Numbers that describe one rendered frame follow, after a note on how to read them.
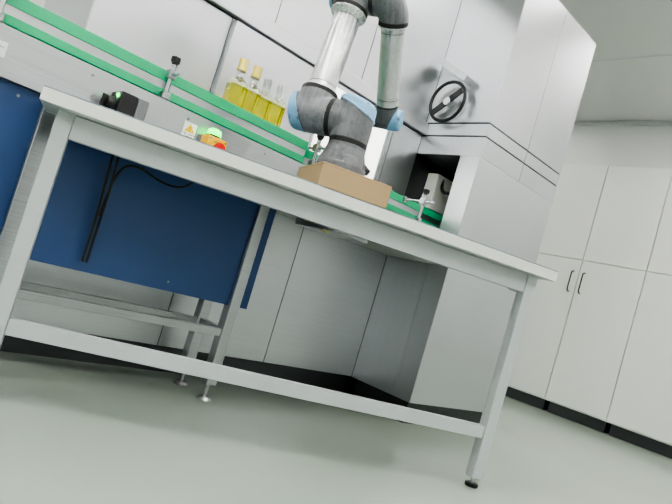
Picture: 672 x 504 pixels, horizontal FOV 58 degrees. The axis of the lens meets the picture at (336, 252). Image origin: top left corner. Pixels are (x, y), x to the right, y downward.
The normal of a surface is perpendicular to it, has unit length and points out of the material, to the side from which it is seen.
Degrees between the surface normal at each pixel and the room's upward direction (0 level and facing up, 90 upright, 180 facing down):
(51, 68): 90
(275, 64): 90
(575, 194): 90
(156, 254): 90
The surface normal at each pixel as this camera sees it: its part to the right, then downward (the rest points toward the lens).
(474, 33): -0.70, -0.25
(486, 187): 0.66, 0.15
